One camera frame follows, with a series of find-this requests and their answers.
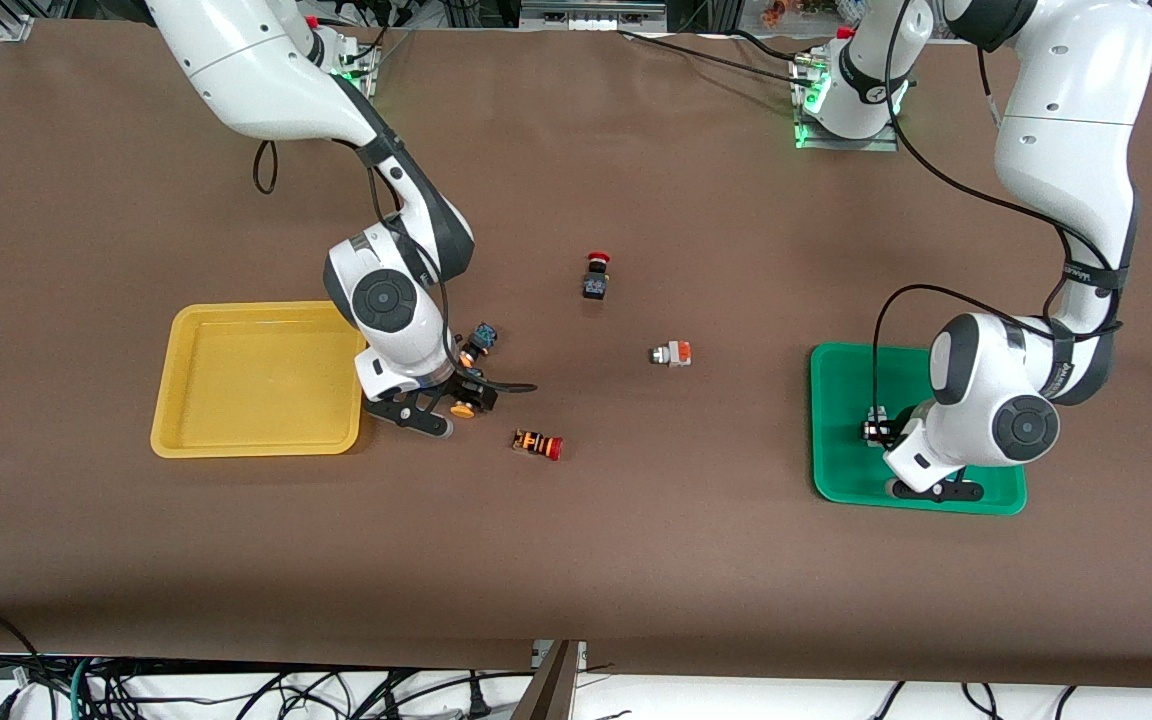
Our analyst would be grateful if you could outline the black switch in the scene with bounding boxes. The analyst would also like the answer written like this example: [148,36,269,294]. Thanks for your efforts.
[458,321,500,369]

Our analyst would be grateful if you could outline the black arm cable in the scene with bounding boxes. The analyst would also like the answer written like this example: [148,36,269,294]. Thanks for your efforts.
[252,138,539,396]
[872,0,1132,441]

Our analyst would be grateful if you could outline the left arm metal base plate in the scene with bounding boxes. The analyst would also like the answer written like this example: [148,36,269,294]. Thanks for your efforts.
[793,55,900,153]

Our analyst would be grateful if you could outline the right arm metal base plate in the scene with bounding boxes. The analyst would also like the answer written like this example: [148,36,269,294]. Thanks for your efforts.
[334,40,379,101]

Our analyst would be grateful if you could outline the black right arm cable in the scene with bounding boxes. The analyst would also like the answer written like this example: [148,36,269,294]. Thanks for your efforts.
[252,138,539,396]

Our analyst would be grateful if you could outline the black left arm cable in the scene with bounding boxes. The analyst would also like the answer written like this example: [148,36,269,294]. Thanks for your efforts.
[872,0,1132,441]

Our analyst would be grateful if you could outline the black base cable bundle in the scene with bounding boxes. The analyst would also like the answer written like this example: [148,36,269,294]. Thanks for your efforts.
[331,0,413,63]

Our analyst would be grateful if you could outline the green plastic tray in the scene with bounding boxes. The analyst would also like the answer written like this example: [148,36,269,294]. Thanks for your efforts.
[809,342,1028,517]

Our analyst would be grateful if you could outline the brown table cover sheet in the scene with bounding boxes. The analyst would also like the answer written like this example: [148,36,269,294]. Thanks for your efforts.
[0,18,1152,691]

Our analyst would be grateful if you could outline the black floor cable bundle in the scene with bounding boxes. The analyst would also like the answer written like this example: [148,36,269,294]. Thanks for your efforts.
[0,610,537,720]

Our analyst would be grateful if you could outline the black base cable on table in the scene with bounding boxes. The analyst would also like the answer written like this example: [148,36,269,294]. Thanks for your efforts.
[619,28,827,91]

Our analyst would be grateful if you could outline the silver aluminium frame rail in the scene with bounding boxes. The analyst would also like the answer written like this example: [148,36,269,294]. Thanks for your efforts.
[519,0,669,33]

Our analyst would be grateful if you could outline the green floor cable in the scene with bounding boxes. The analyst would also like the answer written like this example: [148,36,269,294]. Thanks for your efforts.
[69,657,99,720]

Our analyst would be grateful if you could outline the grey table support post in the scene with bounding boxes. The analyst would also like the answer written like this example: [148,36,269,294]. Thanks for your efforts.
[511,640,588,720]

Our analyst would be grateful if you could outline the yellow plastic tray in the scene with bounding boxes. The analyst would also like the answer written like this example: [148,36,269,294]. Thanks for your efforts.
[150,300,370,459]

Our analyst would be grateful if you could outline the black floor cables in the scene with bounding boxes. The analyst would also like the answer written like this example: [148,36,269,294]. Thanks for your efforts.
[871,681,1083,720]

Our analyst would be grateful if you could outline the red button orange striped body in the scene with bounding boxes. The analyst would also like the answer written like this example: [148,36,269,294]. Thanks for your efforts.
[512,429,565,462]

